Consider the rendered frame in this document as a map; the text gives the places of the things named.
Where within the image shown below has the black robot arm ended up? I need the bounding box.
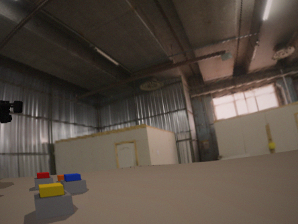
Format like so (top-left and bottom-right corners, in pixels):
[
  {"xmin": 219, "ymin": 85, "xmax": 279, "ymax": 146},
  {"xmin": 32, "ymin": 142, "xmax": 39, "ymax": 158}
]
[{"xmin": 0, "ymin": 101, "xmax": 12, "ymax": 123}]

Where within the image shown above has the blue button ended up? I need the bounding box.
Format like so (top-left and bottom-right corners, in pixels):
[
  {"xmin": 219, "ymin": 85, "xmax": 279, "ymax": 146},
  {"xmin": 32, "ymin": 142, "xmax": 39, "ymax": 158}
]
[{"xmin": 60, "ymin": 173, "xmax": 87, "ymax": 194}]

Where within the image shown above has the yellow button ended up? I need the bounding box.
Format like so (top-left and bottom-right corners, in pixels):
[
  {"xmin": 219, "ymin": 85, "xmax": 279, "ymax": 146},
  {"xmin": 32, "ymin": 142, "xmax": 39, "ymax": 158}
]
[{"xmin": 34, "ymin": 182, "xmax": 75, "ymax": 220}]

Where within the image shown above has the small orange block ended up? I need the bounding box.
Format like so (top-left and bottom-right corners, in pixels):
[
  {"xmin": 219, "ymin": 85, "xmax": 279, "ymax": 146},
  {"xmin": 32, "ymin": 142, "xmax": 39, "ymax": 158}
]
[{"xmin": 57, "ymin": 175, "xmax": 64, "ymax": 181}]

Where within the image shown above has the red button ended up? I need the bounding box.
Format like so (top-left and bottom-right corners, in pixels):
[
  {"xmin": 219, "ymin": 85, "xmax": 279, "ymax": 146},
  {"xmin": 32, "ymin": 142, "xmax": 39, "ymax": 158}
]
[{"xmin": 34, "ymin": 172, "xmax": 53, "ymax": 190}]

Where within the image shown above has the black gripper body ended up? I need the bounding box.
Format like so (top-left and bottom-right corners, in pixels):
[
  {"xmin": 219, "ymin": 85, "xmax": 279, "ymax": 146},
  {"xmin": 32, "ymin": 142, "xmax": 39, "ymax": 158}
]
[{"xmin": 1, "ymin": 101, "xmax": 23, "ymax": 113}]

